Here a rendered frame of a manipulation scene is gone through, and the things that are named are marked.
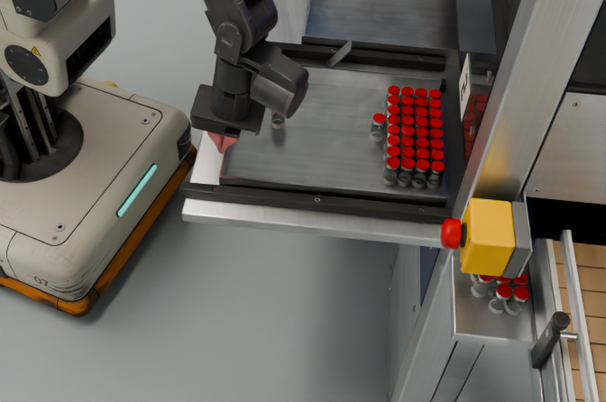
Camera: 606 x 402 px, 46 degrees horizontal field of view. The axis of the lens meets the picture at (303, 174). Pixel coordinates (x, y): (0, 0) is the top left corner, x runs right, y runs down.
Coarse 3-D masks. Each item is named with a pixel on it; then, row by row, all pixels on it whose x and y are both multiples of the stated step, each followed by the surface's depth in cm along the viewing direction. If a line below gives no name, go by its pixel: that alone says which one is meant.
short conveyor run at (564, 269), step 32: (544, 256) 98; (576, 256) 99; (544, 288) 95; (576, 288) 91; (544, 320) 93; (576, 320) 88; (544, 352) 89; (576, 352) 89; (544, 384) 90; (576, 384) 87
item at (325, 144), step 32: (320, 96) 124; (352, 96) 124; (384, 96) 124; (288, 128) 119; (320, 128) 119; (352, 128) 119; (224, 160) 109; (256, 160) 114; (288, 160) 114; (320, 160) 114; (352, 160) 115; (320, 192) 108; (352, 192) 107; (384, 192) 107; (416, 192) 111
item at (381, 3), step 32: (320, 0) 141; (352, 0) 141; (384, 0) 142; (416, 0) 142; (448, 0) 142; (320, 32) 135; (352, 32) 135; (384, 32) 135; (416, 32) 136; (448, 32) 136; (448, 64) 130
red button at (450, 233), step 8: (448, 224) 91; (456, 224) 91; (440, 232) 93; (448, 232) 91; (456, 232) 90; (440, 240) 93; (448, 240) 91; (456, 240) 91; (448, 248) 92; (456, 248) 91
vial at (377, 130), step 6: (378, 114) 115; (372, 120) 115; (378, 120) 114; (384, 120) 114; (372, 126) 116; (378, 126) 115; (384, 126) 116; (372, 132) 116; (378, 132) 116; (372, 138) 117; (378, 138) 117
